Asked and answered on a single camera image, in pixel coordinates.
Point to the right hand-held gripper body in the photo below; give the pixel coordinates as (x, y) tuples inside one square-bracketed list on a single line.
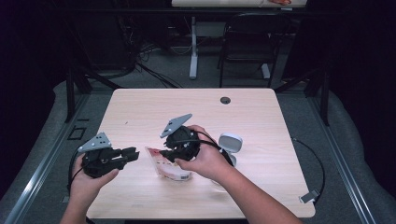
[(185, 143)]

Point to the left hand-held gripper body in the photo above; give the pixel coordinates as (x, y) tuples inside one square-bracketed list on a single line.
[(99, 161)]

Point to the red white snack pouch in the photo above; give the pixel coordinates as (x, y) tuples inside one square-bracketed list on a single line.
[(169, 171)]

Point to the white lidded plastic container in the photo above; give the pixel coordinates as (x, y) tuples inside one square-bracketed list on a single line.
[(230, 143)]

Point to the person's left hand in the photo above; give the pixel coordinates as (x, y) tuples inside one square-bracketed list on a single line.
[(85, 188)]

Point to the person's right hand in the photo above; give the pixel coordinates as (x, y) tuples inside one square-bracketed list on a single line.
[(210, 163)]

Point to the small grey floor plate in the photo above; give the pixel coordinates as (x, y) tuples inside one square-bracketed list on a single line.
[(65, 199)]

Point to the black metal stand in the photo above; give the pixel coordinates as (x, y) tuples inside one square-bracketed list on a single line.
[(325, 102), (70, 99)]

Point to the white desk leg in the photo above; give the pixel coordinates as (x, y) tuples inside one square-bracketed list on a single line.
[(193, 56), (265, 71)]

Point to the black folding chair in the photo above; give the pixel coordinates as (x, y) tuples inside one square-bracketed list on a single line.
[(255, 28)]

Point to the light wooden desk top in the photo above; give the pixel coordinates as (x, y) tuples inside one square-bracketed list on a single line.
[(218, 3)]

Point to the orange thing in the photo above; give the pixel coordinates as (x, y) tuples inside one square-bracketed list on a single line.
[(280, 2)]

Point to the aluminium floor rail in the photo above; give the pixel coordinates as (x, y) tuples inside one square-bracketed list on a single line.
[(37, 174), (348, 180)]

